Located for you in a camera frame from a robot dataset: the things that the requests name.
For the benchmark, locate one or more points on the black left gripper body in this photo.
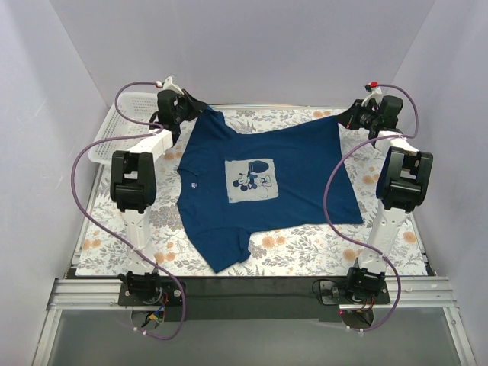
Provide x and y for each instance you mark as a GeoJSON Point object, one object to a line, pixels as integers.
{"type": "Point", "coordinates": [189, 107]}

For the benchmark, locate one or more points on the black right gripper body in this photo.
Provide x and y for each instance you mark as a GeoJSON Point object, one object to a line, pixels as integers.
{"type": "Point", "coordinates": [354, 116]}

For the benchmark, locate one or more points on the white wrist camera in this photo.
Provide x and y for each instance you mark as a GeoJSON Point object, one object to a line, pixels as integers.
{"type": "Point", "coordinates": [168, 84]}
{"type": "Point", "coordinates": [374, 96]}

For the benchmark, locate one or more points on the blue printed t-shirt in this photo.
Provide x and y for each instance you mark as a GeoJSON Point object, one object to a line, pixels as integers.
{"type": "Point", "coordinates": [234, 185]}

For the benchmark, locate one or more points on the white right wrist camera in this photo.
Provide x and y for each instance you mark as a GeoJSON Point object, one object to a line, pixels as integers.
{"type": "Point", "coordinates": [374, 96]}

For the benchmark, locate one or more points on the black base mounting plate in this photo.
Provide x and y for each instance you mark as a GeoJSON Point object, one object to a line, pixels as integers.
{"type": "Point", "coordinates": [239, 298]}

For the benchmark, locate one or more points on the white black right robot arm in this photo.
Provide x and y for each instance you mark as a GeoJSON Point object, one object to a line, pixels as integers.
{"type": "Point", "coordinates": [401, 187]}

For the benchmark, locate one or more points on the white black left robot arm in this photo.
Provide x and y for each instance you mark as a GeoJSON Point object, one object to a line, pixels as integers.
{"type": "Point", "coordinates": [133, 188]}

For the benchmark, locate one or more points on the white plastic basket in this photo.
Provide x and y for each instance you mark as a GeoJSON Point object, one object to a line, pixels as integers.
{"type": "Point", "coordinates": [136, 105]}

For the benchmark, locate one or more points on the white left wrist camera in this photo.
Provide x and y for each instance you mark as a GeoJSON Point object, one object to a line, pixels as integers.
{"type": "Point", "coordinates": [168, 84]}

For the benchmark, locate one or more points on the floral patterned tablecloth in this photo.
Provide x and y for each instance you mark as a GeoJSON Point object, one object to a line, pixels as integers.
{"type": "Point", "coordinates": [304, 250]}

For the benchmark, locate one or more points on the aluminium frame rail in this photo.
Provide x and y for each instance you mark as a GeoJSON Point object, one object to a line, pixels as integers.
{"type": "Point", "coordinates": [92, 294]}

